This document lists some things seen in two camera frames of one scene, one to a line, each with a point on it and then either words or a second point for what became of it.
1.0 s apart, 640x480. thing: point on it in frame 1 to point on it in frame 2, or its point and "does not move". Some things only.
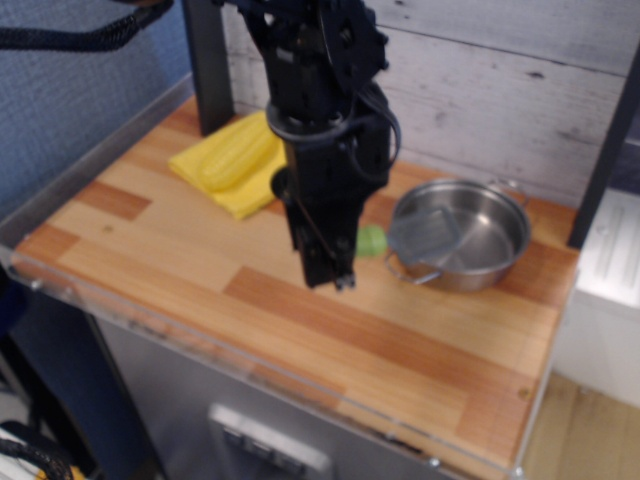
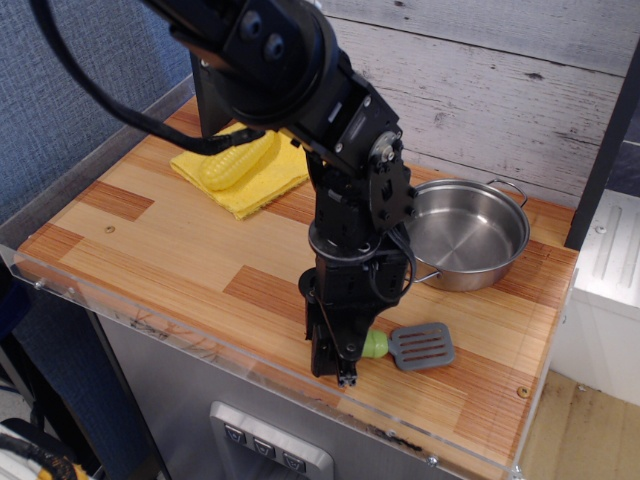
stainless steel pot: x=493 y=223 does not move
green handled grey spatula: x=419 y=235 to x=415 y=346
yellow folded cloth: x=249 y=191 does not move
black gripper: x=340 y=142 to x=346 y=296
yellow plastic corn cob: x=239 y=153 does not move
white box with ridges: x=599 y=345 does not move
